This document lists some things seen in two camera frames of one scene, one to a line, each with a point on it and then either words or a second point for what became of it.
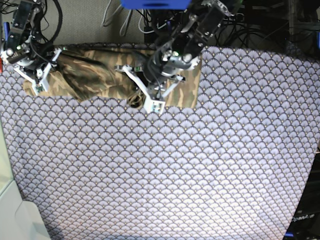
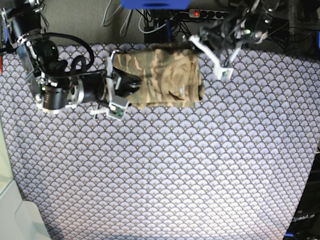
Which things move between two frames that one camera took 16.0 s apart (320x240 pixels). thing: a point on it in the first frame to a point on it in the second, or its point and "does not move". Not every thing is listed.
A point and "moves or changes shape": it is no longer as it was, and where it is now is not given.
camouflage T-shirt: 89,72 moves or changes shape
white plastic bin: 19,219 does not move
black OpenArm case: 305,223 does not move
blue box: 157,4 does not move
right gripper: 167,63 to 248,27
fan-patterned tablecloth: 235,167 does not move
